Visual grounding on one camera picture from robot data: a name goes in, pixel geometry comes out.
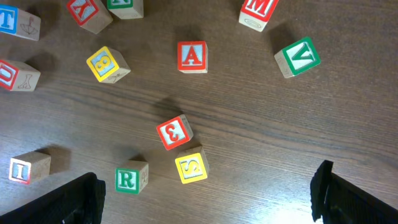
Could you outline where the green N block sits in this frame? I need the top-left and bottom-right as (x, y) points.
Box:
(107, 0), (144, 19)

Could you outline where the yellow 8 block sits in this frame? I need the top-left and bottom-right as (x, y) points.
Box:
(86, 46), (131, 84)

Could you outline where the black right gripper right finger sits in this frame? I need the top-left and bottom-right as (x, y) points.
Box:
(310, 160), (397, 224)

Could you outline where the red M block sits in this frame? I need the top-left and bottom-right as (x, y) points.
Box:
(239, 0), (279, 32)

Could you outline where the green V block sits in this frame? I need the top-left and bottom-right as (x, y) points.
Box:
(274, 37), (321, 78)

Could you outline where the green R block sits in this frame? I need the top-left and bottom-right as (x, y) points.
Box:
(115, 160), (149, 194)

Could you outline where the red Y tilted block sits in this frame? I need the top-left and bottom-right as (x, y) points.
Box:
(67, 0), (113, 34)

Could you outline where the red I block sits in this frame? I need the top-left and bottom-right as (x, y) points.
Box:
(9, 151), (51, 185)

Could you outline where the red A block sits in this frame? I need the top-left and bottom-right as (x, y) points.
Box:
(177, 40), (208, 73)

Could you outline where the yellow S block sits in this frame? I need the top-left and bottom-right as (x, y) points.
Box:
(175, 146), (210, 184)

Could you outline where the red U block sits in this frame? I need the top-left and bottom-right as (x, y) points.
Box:
(1, 60), (41, 91)

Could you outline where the blue T block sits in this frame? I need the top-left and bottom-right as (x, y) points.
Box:
(1, 4), (41, 41)

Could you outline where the red 3 block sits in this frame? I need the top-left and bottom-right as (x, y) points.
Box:
(156, 114), (193, 151)

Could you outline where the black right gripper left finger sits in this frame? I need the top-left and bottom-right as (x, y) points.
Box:
(1, 172), (106, 223)

